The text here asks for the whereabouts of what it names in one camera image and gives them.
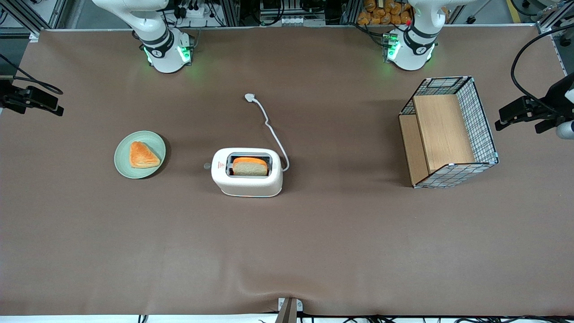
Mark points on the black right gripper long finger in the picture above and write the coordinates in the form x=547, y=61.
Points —
x=42, y=101

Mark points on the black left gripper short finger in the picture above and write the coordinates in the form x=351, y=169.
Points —
x=546, y=125

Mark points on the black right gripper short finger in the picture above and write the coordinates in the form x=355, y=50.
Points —
x=15, y=109

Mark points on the white power strip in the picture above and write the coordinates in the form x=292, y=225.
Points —
x=193, y=10

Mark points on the white two-slot toaster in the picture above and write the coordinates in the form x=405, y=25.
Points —
x=246, y=184

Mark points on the orange triangular pastry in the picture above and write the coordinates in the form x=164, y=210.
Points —
x=142, y=156

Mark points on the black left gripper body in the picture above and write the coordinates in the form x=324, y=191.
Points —
x=554, y=98

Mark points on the wooden shelf insert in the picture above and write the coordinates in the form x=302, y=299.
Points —
x=441, y=130

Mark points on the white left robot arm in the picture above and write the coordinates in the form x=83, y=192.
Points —
x=415, y=49

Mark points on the pale green round plate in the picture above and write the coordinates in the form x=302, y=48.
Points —
x=123, y=163

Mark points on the bread slice with orange crust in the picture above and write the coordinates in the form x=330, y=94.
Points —
x=250, y=168

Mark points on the bag of bread rolls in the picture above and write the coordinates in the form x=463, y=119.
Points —
x=381, y=13

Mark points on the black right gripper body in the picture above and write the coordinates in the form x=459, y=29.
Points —
x=9, y=97

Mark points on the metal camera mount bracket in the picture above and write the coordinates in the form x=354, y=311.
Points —
x=289, y=309

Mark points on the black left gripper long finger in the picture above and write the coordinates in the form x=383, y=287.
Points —
x=520, y=111

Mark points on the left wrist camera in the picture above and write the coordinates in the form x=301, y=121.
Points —
x=566, y=130

